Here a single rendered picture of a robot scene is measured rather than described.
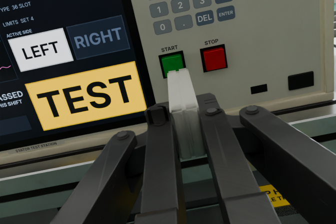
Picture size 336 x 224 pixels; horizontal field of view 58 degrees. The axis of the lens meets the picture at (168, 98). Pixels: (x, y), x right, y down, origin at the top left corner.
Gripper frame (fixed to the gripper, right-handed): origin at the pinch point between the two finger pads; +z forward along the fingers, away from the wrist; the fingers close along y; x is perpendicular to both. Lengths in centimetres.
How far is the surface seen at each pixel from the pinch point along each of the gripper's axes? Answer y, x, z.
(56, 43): -10.0, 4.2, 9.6
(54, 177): -13.4, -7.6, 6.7
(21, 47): -13.2, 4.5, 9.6
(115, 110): -6.7, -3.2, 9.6
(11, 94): -15.8, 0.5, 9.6
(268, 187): 6.0, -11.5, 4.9
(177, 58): 0.2, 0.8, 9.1
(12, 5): -12.6, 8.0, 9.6
